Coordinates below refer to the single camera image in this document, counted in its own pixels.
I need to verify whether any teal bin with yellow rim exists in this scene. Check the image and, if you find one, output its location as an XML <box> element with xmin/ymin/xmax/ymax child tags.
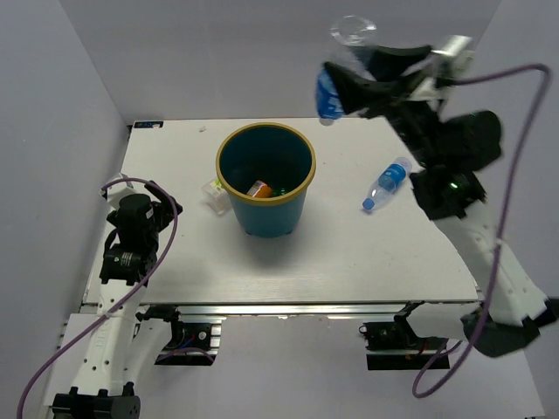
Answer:
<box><xmin>216</xmin><ymin>122</ymin><xmax>317</xmax><ymax>238</ymax></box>

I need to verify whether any small clear blue label bottle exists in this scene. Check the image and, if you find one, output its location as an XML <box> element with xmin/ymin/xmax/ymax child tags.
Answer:
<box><xmin>314</xmin><ymin>15</ymin><xmax>376</xmax><ymax>127</ymax></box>

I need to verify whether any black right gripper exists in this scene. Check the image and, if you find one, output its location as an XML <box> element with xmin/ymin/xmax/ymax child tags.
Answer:
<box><xmin>316</xmin><ymin>39</ymin><xmax>437</xmax><ymax>166</ymax></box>

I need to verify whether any orange juice bottle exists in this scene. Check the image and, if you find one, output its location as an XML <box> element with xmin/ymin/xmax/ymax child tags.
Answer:
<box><xmin>246</xmin><ymin>180</ymin><xmax>273</xmax><ymax>199</ymax></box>

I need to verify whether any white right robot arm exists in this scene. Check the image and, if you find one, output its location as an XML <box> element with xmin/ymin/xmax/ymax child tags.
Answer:
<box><xmin>322</xmin><ymin>46</ymin><xmax>558</xmax><ymax>358</ymax></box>

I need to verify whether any clear apple juice bottle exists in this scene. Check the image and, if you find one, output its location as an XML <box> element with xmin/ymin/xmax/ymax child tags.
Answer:
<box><xmin>202</xmin><ymin>178</ymin><xmax>231</xmax><ymax>216</ymax></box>

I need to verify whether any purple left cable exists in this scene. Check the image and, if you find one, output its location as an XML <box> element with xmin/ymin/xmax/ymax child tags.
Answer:
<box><xmin>16</xmin><ymin>176</ymin><xmax>179</xmax><ymax>419</ymax></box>

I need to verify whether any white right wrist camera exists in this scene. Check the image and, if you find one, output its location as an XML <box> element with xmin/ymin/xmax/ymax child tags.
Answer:
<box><xmin>408</xmin><ymin>35</ymin><xmax>474</xmax><ymax>101</ymax></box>

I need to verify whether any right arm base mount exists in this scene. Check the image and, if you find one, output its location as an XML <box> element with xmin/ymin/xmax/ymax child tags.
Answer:
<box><xmin>358</xmin><ymin>322</ymin><xmax>443</xmax><ymax>371</ymax></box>

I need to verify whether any aluminium front rail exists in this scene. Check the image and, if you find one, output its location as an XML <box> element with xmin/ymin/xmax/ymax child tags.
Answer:
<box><xmin>78</xmin><ymin>300</ymin><xmax>486</xmax><ymax>318</ymax></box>

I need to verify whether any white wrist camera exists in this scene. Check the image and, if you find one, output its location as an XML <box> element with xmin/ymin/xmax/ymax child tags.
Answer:
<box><xmin>408</xmin><ymin>35</ymin><xmax>474</xmax><ymax>101</ymax></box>
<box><xmin>100</xmin><ymin>173</ymin><xmax>136</xmax><ymax>210</ymax></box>

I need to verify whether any blue sticker left corner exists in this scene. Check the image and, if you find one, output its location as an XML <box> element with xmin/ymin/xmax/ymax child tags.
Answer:
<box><xmin>133</xmin><ymin>121</ymin><xmax>163</xmax><ymax>129</ymax></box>

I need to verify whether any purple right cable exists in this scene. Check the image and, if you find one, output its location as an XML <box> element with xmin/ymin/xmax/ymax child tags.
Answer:
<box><xmin>412</xmin><ymin>63</ymin><xmax>554</xmax><ymax>399</ymax></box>

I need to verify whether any purple cable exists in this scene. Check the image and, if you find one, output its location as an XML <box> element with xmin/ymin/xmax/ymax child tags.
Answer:
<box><xmin>412</xmin><ymin>63</ymin><xmax>554</xmax><ymax>399</ymax></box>
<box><xmin>16</xmin><ymin>176</ymin><xmax>179</xmax><ymax>419</ymax></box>

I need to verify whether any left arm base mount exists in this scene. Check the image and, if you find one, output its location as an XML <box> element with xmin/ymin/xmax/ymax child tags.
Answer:
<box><xmin>135</xmin><ymin>305</ymin><xmax>223</xmax><ymax>366</ymax></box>

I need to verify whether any large blue label water bottle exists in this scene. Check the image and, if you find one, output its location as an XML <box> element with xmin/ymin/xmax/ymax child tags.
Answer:
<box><xmin>362</xmin><ymin>157</ymin><xmax>412</xmax><ymax>213</ymax></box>

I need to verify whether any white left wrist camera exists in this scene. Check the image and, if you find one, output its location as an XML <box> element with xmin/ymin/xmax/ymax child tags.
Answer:
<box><xmin>100</xmin><ymin>173</ymin><xmax>136</xmax><ymax>210</ymax></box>

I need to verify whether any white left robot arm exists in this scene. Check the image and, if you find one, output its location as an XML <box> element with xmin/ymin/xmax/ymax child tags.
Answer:
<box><xmin>52</xmin><ymin>181</ymin><xmax>185</xmax><ymax>418</ymax></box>

